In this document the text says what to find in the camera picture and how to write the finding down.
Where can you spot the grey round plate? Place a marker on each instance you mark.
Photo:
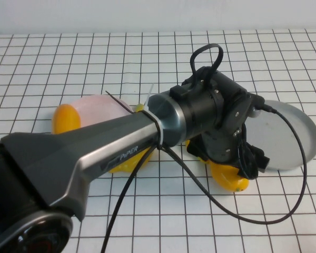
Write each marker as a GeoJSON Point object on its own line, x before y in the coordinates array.
{"type": "Point", "coordinates": [284, 137]}

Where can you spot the black zip tie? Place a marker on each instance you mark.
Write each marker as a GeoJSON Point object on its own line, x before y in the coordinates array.
{"type": "Point", "coordinates": [118, 101]}

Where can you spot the left grey black robot arm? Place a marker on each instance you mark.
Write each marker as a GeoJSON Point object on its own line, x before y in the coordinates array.
{"type": "Point", "coordinates": [68, 147]}

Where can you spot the orange yellow plastic mango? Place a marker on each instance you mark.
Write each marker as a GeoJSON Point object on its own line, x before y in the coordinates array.
{"type": "Point", "coordinates": [65, 118]}
{"type": "Point", "coordinates": [226, 179]}

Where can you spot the left silver black wrist camera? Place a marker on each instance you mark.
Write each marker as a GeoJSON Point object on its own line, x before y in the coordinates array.
{"type": "Point", "coordinates": [256, 105]}

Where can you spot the pink round plate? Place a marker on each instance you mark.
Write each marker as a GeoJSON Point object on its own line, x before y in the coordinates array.
{"type": "Point", "coordinates": [100, 110]}

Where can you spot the white zip tie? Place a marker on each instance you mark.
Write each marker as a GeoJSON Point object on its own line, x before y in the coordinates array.
{"type": "Point", "coordinates": [149, 95]}

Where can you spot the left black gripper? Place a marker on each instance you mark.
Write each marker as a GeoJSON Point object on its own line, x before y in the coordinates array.
{"type": "Point", "coordinates": [221, 147]}

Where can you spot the yellow plastic banana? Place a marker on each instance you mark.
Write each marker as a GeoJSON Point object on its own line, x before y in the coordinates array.
{"type": "Point", "coordinates": [202, 160]}
{"type": "Point", "coordinates": [126, 166]}

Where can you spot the white black grid tablecloth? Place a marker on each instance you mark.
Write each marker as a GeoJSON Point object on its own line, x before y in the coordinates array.
{"type": "Point", "coordinates": [173, 224]}

